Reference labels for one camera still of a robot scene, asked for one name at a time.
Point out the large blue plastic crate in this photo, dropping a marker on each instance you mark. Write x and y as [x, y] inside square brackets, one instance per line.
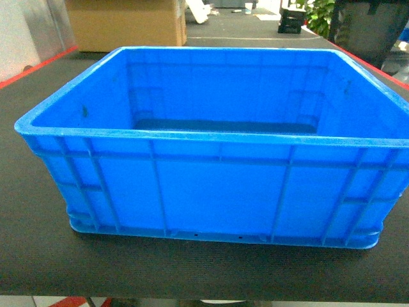
[299, 147]

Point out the brown cardboard box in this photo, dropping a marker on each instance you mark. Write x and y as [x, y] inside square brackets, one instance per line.
[102, 26]

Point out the white cup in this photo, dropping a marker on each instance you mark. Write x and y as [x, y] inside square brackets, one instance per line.
[248, 8]

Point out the black stacked equipment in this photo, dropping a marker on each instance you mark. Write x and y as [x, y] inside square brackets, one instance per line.
[292, 20]

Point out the green potted plant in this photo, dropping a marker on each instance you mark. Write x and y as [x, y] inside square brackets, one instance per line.
[318, 15]

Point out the black conveyor table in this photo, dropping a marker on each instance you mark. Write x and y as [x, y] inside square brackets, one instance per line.
[41, 254]

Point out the dark grey bin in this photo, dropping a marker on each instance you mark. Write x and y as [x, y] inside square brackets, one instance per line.
[368, 29]

